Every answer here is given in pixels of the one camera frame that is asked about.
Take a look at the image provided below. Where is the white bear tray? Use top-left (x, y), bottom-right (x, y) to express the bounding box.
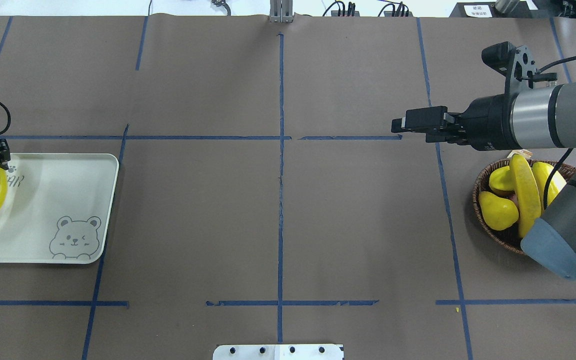
top-left (0, 153), bottom-right (119, 265)

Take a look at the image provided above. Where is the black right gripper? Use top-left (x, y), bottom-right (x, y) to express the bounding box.
top-left (391, 95), bottom-right (517, 151)

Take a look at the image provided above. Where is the aluminium frame post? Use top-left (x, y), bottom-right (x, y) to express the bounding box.
top-left (269, 0), bottom-right (295, 24)

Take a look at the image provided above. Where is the white camera pillar with base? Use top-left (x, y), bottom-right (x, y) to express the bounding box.
top-left (212, 343), bottom-right (345, 360)

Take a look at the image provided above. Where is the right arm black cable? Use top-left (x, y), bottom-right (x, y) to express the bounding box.
top-left (528, 49), bottom-right (576, 211)

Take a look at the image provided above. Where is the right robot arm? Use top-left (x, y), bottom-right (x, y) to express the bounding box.
top-left (390, 82), bottom-right (576, 280)

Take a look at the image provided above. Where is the paper basket tag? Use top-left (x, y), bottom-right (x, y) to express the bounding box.
top-left (508, 149), bottom-right (533, 160)

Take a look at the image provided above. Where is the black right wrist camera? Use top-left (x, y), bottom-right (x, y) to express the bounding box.
top-left (481, 41), bottom-right (517, 76)

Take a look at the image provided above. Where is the brown wicker basket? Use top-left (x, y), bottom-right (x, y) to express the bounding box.
top-left (471, 158), bottom-right (576, 255)

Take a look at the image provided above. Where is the yellow pear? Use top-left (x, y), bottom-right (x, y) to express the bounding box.
top-left (477, 191), bottom-right (520, 231)

